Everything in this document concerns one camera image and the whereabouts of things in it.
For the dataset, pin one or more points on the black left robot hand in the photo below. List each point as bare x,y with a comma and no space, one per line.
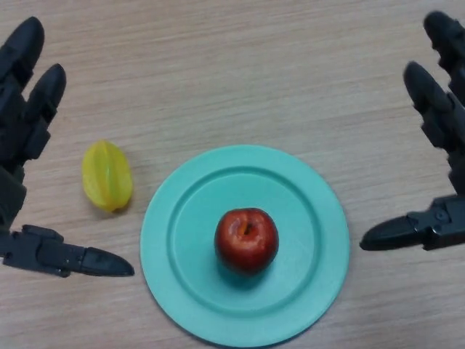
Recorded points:
18,120

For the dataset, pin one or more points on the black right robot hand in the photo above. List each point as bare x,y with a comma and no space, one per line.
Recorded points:
443,102

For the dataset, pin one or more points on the red apple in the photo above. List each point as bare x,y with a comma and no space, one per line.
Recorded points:
247,240

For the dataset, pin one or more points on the green round plate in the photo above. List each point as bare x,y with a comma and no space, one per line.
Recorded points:
196,283

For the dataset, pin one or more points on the yellow starfruit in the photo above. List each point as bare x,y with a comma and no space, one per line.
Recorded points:
107,176

